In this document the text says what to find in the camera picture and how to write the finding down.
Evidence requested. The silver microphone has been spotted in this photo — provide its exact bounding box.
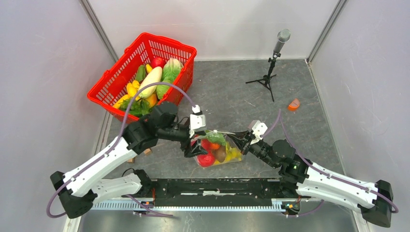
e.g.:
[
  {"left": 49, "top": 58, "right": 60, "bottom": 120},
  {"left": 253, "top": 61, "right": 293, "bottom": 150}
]
[{"left": 274, "top": 29, "right": 291, "bottom": 54}]

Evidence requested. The red tomato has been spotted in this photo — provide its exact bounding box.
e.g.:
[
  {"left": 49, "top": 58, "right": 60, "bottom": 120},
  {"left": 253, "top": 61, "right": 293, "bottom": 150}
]
[{"left": 150, "top": 57, "right": 166, "bottom": 68}]

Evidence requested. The yellow bell pepper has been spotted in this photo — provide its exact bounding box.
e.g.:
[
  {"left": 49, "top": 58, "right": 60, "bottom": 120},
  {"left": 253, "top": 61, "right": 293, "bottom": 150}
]
[{"left": 113, "top": 64, "right": 159, "bottom": 109}]

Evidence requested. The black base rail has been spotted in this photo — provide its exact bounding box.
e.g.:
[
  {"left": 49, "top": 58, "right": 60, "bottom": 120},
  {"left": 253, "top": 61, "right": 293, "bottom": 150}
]
[{"left": 132, "top": 178, "right": 300, "bottom": 207}]

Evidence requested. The orange small block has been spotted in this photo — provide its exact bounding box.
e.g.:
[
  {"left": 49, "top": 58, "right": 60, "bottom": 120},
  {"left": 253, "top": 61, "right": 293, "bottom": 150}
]
[{"left": 287, "top": 98, "right": 300, "bottom": 111}]

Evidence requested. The green bell pepper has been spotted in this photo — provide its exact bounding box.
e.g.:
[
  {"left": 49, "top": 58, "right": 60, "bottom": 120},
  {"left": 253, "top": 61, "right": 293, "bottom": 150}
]
[{"left": 135, "top": 65, "right": 146, "bottom": 83}]

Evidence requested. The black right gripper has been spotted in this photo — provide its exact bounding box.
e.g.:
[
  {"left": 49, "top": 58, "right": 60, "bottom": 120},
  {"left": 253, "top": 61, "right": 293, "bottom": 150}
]
[{"left": 227, "top": 130, "right": 278, "bottom": 169}]

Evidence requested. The green leafy lettuce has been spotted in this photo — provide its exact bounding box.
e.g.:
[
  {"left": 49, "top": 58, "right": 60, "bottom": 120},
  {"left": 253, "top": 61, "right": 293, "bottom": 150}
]
[{"left": 119, "top": 98, "right": 152, "bottom": 117}]

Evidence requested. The round green cabbage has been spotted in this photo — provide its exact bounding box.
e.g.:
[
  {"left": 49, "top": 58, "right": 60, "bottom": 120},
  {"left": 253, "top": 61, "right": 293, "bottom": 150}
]
[{"left": 156, "top": 84, "right": 170, "bottom": 100}]

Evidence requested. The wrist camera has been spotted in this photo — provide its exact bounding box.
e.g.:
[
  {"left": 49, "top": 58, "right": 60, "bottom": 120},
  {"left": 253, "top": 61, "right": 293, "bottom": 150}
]
[
  {"left": 189, "top": 105, "right": 206, "bottom": 138},
  {"left": 248, "top": 120, "right": 268, "bottom": 145}
]

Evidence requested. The yellow banana bunch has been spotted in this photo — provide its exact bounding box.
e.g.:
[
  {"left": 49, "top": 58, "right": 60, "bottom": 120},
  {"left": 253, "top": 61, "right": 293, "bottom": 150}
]
[{"left": 211, "top": 142, "right": 243, "bottom": 165}]

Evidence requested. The napa cabbage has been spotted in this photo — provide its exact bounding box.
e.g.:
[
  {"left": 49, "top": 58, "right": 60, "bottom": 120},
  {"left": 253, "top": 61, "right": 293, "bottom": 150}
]
[{"left": 161, "top": 58, "right": 183, "bottom": 83}]

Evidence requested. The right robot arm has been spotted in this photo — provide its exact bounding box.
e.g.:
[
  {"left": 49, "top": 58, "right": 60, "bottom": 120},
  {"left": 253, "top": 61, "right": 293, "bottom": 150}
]
[{"left": 228, "top": 131, "right": 394, "bottom": 228}]

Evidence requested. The tan wooden block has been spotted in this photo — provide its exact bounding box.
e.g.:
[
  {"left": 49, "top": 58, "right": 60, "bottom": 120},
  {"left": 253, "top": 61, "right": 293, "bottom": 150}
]
[{"left": 127, "top": 157, "right": 135, "bottom": 163}]

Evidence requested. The black microphone tripod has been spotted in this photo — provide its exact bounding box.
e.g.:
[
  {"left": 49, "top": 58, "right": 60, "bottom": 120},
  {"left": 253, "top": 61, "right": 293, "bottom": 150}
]
[{"left": 245, "top": 52, "right": 281, "bottom": 102}]

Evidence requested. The aluminium frame rail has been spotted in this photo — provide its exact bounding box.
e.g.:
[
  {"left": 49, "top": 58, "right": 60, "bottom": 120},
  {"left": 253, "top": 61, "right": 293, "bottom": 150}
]
[{"left": 92, "top": 195, "right": 315, "bottom": 217}]

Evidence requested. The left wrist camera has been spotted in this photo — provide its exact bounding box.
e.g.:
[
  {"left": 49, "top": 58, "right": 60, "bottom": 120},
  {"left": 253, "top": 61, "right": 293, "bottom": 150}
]
[{"left": 189, "top": 105, "right": 206, "bottom": 138}]

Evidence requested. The red plastic shopping basket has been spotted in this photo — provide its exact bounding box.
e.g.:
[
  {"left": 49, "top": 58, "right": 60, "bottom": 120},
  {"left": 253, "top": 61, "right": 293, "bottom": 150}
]
[{"left": 87, "top": 32, "right": 197, "bottom": 121}]

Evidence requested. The orange carrot with leaves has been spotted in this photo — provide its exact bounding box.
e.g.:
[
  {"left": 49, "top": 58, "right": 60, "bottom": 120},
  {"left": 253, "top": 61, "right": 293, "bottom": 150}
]
[{"left": 205, "top": 131, "right": 227, "bottom": 150}]

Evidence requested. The red apple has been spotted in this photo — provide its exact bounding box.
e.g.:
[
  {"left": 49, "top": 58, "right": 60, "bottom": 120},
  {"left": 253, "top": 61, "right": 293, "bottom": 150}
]
[
  {"left": 197, "top": 153, "right": 216, "bottom": 168},
  {"left": 191, "top": 139, "right": 211, "bottom": 154}
]

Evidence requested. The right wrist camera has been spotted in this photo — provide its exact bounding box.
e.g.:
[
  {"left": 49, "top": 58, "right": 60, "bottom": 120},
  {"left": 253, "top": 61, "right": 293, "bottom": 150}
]
[{"left": 248, "top": 120, "right": 268, "bottom": 145}]

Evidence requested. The light wooden cube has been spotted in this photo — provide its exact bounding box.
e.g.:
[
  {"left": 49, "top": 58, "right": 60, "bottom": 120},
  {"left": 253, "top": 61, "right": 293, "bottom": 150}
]
[{"left": 144, "top": 149, "right": 152, "bottom": 156}]

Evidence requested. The white radish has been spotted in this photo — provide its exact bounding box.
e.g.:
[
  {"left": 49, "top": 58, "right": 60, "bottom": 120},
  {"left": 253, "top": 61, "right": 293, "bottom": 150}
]
[{"left": 138, "top": 66, "right": 162, "bottom": 99}]

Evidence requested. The clear polka dot zip bag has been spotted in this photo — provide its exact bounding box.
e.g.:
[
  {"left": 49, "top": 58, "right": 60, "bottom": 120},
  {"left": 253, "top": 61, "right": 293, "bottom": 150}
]
[{"left": 190, "top": 130, "right": 243, "bottom": 168}]

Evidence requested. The brown kiwi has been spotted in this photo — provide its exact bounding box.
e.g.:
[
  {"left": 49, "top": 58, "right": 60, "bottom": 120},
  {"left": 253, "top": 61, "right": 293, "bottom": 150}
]
[{"left": 213, "top": 146, "right": 227, "bottom": 163}]

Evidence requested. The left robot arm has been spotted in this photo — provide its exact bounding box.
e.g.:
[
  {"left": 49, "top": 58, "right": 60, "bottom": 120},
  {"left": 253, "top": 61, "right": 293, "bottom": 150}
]
[{"left": 50, "top": 101, "right": 206, "bottom": 219}]

